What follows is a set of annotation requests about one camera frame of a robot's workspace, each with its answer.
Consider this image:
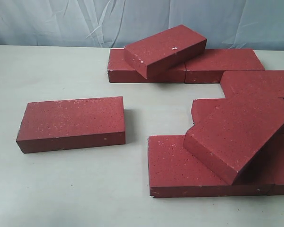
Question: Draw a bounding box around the large red brick front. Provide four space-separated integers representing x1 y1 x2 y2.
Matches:
183 94 284 184

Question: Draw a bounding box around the lone red brick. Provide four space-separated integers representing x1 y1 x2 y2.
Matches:
16 96 126 154

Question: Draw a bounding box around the back left base brick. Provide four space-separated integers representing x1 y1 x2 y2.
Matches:
107 49 186 83

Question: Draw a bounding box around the base brick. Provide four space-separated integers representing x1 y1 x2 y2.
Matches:
185 49 265 84
107 49 186 83
148 135 275 198
267 134 284 195

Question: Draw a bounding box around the tilted red brick back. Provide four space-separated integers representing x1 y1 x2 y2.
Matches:
124 25 207 79

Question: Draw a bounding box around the front left base brick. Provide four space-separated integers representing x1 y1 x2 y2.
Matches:
148 135 275 198

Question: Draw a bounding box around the back right base brick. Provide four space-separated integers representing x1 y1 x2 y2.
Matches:
185 49 265 84

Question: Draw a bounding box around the right middle red brick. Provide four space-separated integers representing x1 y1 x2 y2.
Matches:
220 70 284 98

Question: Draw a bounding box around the middle red brick under tilted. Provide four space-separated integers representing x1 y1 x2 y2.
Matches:
191 98 284 134

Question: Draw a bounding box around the front right base brick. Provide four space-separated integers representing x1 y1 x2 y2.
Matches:
267 134 284 195

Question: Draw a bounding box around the white backdrop curtain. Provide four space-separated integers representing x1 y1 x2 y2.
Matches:
0 0 284 50

